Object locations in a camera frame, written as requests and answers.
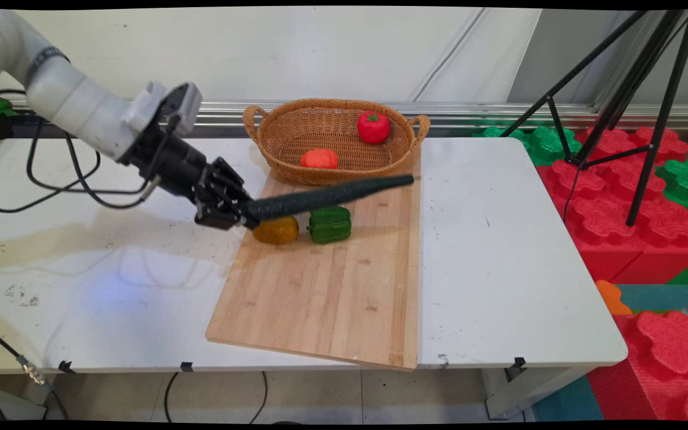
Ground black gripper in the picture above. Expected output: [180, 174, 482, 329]
[119, 124, 259, 231]

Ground dark green cucumber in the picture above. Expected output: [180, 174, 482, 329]
[242, 174, 416, 223]

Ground brown potato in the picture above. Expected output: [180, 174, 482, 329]
[253, 216, 300, 245]

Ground orange tomato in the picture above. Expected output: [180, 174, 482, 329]
[300, 148, 339, 170]

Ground green bell pepper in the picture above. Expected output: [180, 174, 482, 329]
[306, 205, 352, 244]

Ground wooden cutting board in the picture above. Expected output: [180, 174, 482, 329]
[205, 149, 422, 372]

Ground woven wicker basket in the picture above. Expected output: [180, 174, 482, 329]
[243, 98, 430, 186]

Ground red bell pepper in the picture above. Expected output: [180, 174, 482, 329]
[357, 110, 391, 145]

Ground green foam block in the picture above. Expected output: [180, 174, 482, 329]
[469, 124, 583, 167]
[655, 158, 688, 247]

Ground white table leg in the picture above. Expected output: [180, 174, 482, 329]
[480, 364, 591, 420]

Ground large red foam block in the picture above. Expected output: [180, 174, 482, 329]
[535, 127, 688, 285]

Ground orange foam piece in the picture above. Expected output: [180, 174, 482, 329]
[596, 280, 633, 315]

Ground teal foam mat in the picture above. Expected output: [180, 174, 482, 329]
[616, 283, 688, 312]

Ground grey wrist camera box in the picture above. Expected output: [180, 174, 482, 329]
[162, 82, 203, 137]

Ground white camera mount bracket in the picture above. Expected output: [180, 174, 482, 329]
[121, 81, 168, 133]

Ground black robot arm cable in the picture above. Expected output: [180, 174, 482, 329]
[0, 90, 163, 214]

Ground black cable under table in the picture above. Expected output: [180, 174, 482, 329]
[163, 371, 269, 423]

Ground black cable with metal connector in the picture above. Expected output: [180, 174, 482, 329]
[0, 321, 71, 420]

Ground metal wall rail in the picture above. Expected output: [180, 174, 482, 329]
[0, 99, 688, 131]

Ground thin black tripod cable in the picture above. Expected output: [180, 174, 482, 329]
[562, 160, 583, 225]

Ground black camera tripod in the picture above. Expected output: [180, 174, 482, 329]
[500, 9, 688, 228]

